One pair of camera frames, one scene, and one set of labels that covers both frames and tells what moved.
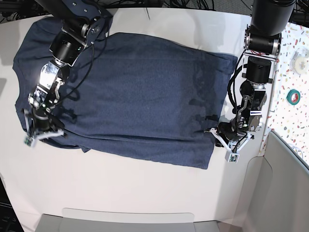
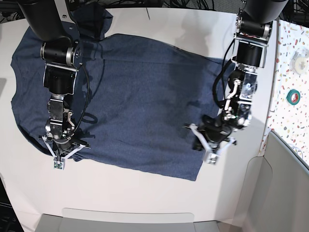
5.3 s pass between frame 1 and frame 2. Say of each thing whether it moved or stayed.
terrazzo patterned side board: stayed
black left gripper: moved
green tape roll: stayed
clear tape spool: stayed
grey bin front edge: stayed
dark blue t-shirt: moved
